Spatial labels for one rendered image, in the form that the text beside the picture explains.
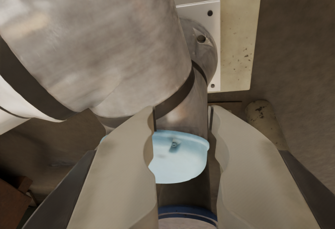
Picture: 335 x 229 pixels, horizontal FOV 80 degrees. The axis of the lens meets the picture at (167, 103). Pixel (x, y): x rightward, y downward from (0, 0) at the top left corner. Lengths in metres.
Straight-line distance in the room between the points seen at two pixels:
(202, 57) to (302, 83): 0.74
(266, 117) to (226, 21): 0.57
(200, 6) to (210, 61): 0.08
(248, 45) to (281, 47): 0.40
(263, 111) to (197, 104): 0.75
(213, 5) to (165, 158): 0.24
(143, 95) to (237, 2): 0.31
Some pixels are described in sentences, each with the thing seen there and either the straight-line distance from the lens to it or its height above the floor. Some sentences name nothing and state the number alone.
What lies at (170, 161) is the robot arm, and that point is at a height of 0.61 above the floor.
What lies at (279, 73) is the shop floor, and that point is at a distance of 0.93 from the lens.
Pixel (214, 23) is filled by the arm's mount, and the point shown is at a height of 0.38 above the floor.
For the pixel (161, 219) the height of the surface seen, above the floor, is 0.43.
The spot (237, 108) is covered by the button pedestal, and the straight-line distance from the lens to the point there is 1.00.
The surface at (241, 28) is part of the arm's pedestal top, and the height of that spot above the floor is 0.30.
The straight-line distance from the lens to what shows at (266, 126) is 0.90.
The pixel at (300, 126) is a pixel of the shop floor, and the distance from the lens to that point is 1.21.
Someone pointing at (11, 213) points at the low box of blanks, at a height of 0.27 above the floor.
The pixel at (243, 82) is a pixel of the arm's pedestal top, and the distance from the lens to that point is 0.53.
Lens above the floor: 0.71
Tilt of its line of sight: 46 degrees down
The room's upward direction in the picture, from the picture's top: 173 degrees counter-clockwise
